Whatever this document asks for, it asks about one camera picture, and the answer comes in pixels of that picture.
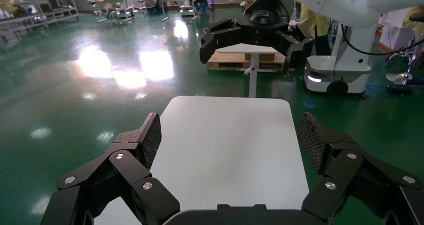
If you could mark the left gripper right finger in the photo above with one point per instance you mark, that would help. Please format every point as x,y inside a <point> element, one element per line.
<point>348,170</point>

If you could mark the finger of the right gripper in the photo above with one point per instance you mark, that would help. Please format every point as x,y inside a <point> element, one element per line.
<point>296,46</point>
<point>222,38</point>

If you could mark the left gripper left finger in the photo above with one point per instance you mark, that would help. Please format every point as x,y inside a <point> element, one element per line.
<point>129,170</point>

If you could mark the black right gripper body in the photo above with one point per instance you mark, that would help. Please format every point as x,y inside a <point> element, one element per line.
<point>265,14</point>

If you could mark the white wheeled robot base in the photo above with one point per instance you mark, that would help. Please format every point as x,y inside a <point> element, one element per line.
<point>344,68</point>

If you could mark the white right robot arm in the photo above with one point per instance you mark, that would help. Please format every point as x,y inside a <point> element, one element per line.
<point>348,1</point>

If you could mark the wooden pallet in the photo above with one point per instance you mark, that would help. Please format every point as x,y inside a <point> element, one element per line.
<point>228,61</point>

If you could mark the white cabinet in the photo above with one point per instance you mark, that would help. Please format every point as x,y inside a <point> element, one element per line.
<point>394,31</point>

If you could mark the stool with chrome base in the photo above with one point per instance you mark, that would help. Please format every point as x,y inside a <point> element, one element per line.
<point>399,78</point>

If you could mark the metal shelving rack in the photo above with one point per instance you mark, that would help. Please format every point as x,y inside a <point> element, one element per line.
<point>49,14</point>

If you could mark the small white pedestal table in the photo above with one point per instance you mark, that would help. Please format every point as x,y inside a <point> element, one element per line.
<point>253,49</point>

